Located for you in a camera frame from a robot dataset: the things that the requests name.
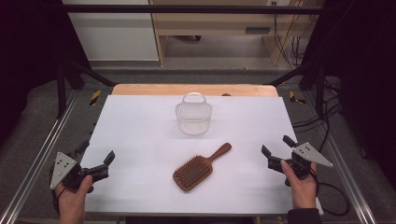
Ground aluminium frame rail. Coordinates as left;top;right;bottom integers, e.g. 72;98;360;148
302;91;378;224
0;89;81;224

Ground person's left hand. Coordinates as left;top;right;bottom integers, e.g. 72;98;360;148
55;175;94;217

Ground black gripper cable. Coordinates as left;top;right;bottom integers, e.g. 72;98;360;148
309;169;350;217

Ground black horizontal frame bar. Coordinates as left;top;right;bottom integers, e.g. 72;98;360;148
61;4;339;15

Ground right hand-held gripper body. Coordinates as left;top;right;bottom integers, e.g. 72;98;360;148
279;142;334;180

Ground hanging desk cables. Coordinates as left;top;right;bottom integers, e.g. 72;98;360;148
272;1;312;68

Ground person's right hand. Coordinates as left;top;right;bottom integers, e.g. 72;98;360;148
279;159;319;210

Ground light wooden desk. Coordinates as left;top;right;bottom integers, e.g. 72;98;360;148
148;0;325;67

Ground black floor cables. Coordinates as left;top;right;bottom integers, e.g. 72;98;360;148
291;78;344;154

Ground black frame strut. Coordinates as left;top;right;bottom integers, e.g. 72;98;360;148
263;59;327;119
56;58;119;119

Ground black curtain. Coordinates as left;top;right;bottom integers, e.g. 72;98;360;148
302;0;396;183
0;0;92;147

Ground yellow black tape marker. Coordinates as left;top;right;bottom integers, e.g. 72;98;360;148
89;90;103;106

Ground white cabinet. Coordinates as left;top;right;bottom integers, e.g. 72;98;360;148
61;0;161;63

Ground white slatted plastic basket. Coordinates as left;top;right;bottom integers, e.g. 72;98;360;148
175;91;213;136

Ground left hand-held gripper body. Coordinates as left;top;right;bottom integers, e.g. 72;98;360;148
49;148;96;192

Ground brown wooden hairbrush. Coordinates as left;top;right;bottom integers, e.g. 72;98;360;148
172;142;233;192

